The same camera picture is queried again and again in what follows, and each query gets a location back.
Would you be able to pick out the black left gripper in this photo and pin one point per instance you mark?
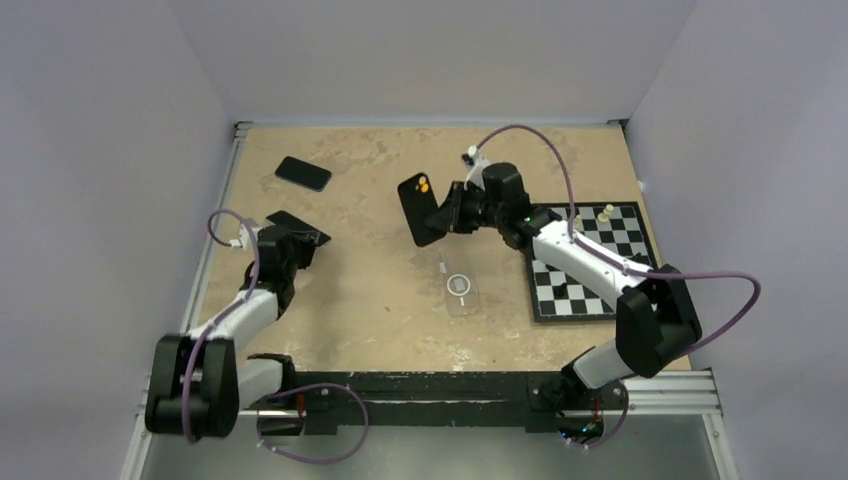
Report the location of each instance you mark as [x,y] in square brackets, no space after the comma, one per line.
[305,243]

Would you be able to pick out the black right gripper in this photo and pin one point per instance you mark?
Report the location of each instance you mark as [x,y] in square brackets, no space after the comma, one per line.
[451,217]

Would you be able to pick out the black phone case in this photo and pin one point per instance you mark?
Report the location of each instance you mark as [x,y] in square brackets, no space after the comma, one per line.
[299,226]

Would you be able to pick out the black phone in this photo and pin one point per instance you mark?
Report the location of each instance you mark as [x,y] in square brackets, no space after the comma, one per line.
[419,207]

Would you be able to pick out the blue phone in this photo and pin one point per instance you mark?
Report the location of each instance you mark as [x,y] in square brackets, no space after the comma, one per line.
[303,174]

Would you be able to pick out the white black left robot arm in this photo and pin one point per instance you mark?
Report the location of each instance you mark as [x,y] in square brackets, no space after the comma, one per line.
[198,387]

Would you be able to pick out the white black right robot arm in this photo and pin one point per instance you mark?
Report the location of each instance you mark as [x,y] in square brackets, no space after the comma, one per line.
[655,319]

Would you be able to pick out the black chess piece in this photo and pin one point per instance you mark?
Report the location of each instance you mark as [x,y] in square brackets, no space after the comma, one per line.
[560,291]

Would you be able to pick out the white chess piece tall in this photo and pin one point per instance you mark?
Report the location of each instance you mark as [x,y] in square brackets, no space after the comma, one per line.
[605,215]

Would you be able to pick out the black front mounting bar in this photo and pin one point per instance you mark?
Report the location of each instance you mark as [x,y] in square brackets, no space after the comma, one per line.
[531,400]

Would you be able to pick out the black white chessboard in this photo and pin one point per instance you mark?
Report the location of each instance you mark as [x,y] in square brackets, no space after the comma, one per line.
[594,285]

